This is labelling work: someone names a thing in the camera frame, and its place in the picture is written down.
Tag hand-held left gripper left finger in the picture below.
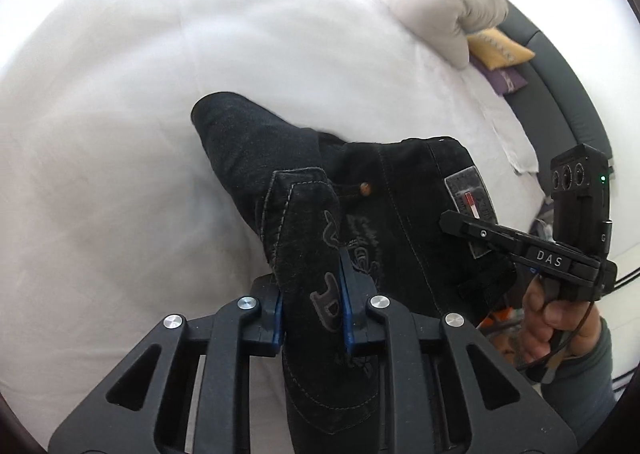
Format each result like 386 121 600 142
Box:
47 276 286 454

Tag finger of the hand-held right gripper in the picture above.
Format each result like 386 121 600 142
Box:
439 210 602 286

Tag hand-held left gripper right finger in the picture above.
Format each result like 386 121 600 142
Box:
337 248 579 454

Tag black pants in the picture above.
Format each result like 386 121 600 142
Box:
191 92 519 454

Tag person's right forearm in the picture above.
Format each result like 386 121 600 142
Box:
537 316 619 445

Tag person's right hand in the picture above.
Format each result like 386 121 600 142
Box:
517 279 602 365

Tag orange patterned object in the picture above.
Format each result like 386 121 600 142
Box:
477 306 524 371

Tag dark grey headboard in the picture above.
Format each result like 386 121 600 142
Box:
442 0 614 196

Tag purple pillow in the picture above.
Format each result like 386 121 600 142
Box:
472 59 530 96

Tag yellow embroidered pillow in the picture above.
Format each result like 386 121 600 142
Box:
467 29 536 71

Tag white pillow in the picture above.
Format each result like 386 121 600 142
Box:
335 0 510 70

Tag white bed duvet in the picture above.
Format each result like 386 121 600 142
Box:
0 0 551 435

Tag black cable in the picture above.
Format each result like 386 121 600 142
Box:
517 271 640 376

